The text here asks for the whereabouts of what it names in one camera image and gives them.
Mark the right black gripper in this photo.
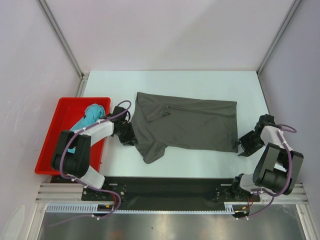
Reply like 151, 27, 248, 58
234, 130, 265, 157

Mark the dark grey t-shirt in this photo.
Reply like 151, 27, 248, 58
131, 92, 238, 164

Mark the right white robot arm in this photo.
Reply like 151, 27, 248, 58
230, 114, 304, 201

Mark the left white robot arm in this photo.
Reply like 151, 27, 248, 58
51, 106, 137, 200

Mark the teal t-shirt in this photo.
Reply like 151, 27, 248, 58
66, 103, 107, 155

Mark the red plastic bin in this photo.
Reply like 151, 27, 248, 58
34, 97, 111, 176

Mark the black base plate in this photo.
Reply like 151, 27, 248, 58
49, 175, 261, 211

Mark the grey slotted cable duct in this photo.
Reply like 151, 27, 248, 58
46, 203, 249, 215

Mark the aluminium frame rail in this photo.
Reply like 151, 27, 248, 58
35, 183, 309, 205

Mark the left aluminium corner post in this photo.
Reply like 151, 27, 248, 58
36, 0, 85, 79

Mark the aluminium corner post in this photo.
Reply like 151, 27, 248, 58
36, 0, 85, 79
256, 0, 304, 77

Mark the right aluminium corner post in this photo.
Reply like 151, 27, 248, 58
256, 0, 304, 77

